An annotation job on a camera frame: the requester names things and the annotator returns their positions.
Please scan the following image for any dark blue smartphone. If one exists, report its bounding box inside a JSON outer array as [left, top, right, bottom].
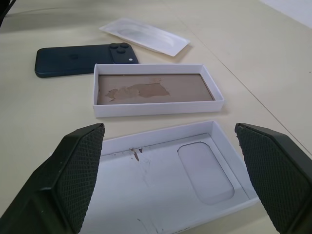
[[34, 42, 140, 78]]

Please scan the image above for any white box lid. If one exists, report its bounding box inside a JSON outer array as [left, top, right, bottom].
[[81, 119, 260, 234]]

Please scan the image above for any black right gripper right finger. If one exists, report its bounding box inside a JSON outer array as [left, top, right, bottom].
[[234, 122, 312, 234]]

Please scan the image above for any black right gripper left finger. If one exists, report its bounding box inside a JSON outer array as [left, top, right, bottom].
[[0, 123, 106, 234]]

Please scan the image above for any white box base brown inside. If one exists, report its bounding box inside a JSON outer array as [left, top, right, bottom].
[[93, 63, 225, 117]]

